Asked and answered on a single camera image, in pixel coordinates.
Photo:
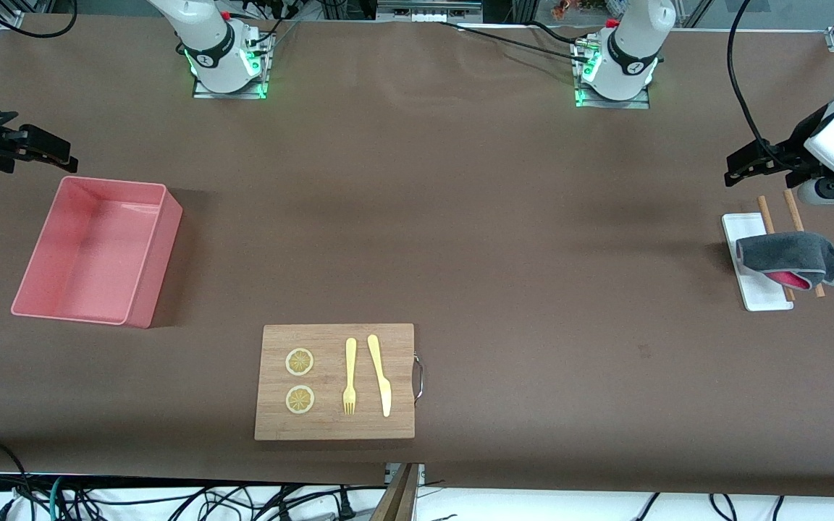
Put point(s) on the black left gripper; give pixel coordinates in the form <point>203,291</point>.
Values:
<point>786,153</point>

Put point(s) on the grey and pink cloth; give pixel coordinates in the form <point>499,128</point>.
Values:
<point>786,253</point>

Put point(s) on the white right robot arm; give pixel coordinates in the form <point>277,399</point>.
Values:
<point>207,36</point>

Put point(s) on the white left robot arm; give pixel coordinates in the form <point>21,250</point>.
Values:
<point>630,43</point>

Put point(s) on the wooden rack rod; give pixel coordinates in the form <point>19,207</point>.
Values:
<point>765,213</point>
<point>793,210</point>

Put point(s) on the white rack base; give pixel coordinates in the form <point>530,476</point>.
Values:
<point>735,224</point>

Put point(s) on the pink plastic bin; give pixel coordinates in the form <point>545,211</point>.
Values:
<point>91,253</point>

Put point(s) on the orange background object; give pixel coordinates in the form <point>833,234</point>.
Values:
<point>569,9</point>

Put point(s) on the brown table cover sheet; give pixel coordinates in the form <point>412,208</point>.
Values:
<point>460,217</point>

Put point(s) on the dried lemon slice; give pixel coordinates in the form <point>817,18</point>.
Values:
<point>300,399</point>
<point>300,362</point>

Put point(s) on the grey metal box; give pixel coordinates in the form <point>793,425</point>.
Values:
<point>424,11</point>

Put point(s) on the yellow plastic fork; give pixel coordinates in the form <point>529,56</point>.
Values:
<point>350,362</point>

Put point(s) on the wooden cutting board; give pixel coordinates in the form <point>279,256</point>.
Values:
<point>330,427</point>

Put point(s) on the yellow plastic knife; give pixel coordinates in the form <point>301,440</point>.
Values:
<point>384,391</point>

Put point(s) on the black power plug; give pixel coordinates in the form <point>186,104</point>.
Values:
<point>346,506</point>

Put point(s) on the brown wooden plank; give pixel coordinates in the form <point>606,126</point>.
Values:
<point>399,499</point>

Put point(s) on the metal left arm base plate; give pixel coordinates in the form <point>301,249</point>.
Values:
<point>612,104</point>

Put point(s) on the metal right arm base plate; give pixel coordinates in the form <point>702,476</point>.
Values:
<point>229,95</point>

